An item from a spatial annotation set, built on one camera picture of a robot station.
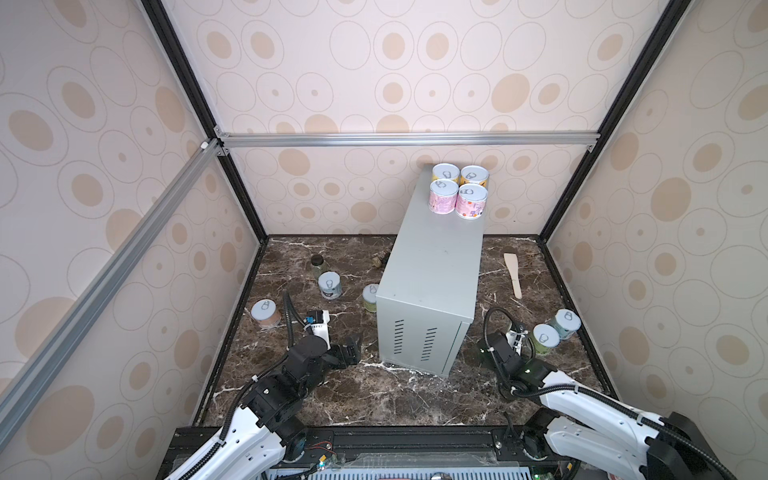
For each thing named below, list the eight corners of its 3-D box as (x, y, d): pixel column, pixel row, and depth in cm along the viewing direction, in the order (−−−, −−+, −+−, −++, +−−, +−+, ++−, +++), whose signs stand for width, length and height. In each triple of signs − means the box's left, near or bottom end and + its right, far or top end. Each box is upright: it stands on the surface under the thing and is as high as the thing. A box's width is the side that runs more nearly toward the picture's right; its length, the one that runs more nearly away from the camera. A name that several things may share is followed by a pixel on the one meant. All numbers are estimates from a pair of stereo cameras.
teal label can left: (319, 299, 104) (316, 289, 99) (322, 281, 109) (319, 270, 104) (340, 299, 104) (337, 289, 99) (342, 281, 109) (340, 270, 104)
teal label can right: (551, 339, 94) (559, 330, 90) (543, 317, 99) (550, 308, 95) (576, 339, 94) (586, 330, 90) (567, 317, 99) (575, 308, 95)
